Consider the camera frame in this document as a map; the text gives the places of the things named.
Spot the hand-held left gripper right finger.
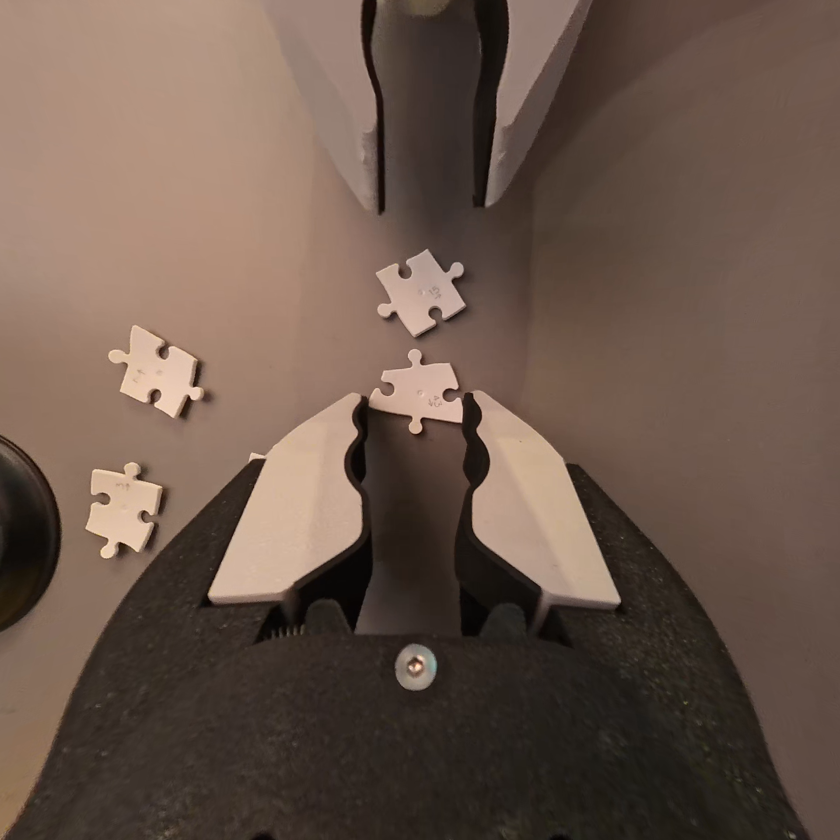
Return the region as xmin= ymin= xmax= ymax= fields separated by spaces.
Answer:
xmin=457 ymin=390 xmax=622 ymax=631

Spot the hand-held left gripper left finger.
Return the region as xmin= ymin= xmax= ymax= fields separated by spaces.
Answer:
xmin=208 ymin=392 xmax=372 ymax=631

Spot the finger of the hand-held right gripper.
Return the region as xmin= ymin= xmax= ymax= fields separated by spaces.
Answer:
xmin=263 ymin=0 xmax=384 ymax=215
xmin=470 ymin=0 xmax=592 ymax=208

